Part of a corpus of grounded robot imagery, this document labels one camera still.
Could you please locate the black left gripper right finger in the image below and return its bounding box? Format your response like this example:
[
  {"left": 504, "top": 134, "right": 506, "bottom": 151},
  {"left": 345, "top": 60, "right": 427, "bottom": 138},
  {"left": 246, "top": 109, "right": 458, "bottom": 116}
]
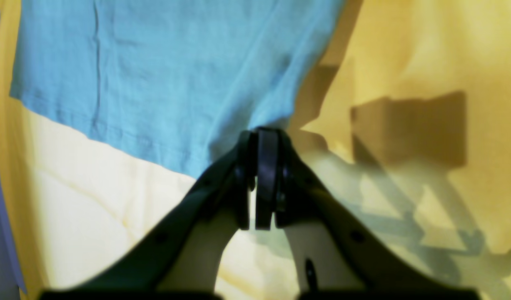
[{"left": 256, "top": 127, "right": 479, "bottom": 300}]

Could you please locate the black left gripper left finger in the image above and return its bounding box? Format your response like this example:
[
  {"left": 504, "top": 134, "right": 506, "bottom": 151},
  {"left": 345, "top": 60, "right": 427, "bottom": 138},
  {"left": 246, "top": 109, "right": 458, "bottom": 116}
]
[{"left": 40, "top": 131, "right": 258, "bottom": 300}]

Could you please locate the green T-shirt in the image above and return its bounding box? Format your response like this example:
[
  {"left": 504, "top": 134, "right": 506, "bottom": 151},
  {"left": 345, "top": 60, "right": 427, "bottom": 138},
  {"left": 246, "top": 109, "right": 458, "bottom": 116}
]
[{"left": 10, "top": 0, "right": 345, "bottom": 178}]

